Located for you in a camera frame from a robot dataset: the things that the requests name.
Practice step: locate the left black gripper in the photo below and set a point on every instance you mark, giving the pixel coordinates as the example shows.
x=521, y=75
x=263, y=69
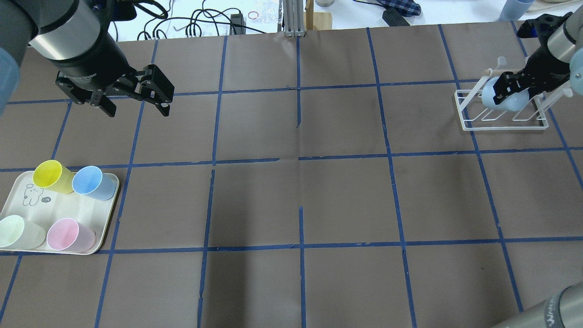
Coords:
x=93, y=58

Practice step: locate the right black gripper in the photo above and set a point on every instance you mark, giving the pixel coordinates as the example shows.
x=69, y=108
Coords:
x=545, y=61

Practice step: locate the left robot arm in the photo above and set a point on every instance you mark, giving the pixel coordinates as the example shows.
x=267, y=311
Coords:
x=73, y=36

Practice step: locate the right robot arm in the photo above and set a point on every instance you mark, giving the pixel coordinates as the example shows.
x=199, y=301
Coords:
x=563, y=36

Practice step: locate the blue-grey cup on desk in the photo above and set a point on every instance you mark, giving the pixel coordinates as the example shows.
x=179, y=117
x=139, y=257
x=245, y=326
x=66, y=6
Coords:
x=514, y=9

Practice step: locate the yellow cup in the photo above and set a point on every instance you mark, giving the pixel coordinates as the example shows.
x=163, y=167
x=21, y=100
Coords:
x=52, y=175

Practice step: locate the pink cup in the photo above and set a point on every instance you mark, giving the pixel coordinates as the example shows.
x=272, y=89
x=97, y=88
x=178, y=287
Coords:
x=70, y=236

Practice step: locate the cream white cup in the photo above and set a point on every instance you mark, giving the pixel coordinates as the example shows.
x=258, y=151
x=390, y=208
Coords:
x=18, y=233

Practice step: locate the folded plaid umbrella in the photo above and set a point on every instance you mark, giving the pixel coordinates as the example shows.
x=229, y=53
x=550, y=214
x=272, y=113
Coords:
x=406, y=8

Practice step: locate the cream serving tray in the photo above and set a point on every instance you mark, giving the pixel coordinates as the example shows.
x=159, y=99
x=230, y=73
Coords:
x=44, y=208

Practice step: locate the wooden stand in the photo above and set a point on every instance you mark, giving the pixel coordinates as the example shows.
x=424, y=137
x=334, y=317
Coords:
x=316, y=21

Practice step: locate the white wire cup rack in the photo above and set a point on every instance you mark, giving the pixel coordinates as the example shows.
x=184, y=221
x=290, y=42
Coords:
x=476, y=116

